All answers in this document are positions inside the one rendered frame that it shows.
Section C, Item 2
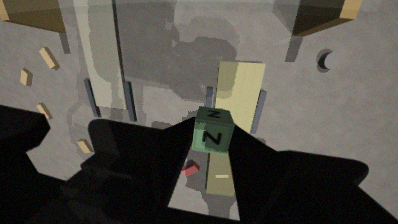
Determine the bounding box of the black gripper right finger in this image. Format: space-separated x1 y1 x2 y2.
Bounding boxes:
228 125 369 224

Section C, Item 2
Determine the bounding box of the green cube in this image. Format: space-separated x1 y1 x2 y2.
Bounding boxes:
192 106 235 156

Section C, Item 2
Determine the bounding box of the pale yellow strip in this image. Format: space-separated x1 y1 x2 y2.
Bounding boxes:
206 62 266 196

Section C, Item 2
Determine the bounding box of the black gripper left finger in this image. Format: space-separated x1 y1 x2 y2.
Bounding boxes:
87 117 196 206

